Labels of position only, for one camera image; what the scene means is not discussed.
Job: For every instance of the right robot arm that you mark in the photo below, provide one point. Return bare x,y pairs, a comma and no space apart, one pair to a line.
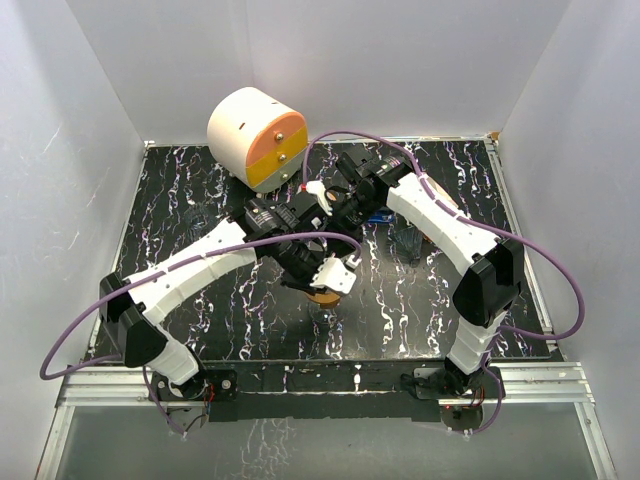
491,266

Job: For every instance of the coffee filter packet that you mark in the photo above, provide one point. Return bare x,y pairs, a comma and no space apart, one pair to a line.
440,213

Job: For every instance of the glass carafe with brown band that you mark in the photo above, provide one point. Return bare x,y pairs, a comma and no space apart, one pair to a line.
324,319

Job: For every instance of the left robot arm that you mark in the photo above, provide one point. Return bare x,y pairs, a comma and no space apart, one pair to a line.
136,306

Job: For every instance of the white round drawer cabinet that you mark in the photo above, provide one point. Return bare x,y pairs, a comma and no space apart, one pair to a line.
258,139

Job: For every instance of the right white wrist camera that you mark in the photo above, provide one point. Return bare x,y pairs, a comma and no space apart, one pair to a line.
317,189

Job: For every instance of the dark glass dripper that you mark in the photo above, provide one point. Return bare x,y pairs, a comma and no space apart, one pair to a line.
407,243

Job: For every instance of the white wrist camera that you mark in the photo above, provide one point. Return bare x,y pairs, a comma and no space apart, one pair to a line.
336,275
317,189

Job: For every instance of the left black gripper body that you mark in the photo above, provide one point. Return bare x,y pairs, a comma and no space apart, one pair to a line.
300,264

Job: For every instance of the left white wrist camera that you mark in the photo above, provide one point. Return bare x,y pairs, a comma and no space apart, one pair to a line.
336,275

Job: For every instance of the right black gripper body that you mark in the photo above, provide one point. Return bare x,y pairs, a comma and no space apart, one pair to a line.
351,215

